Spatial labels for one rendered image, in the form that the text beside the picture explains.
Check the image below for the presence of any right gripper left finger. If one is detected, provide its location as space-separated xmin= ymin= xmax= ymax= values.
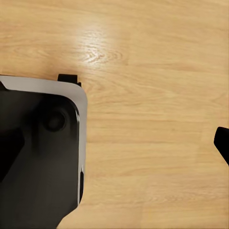
xmin=0 ymin=127 xmax=25 ymax=184

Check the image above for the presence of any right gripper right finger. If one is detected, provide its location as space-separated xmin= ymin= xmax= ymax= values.
xmin=214 ymin=127 xmax=229 ymax=165

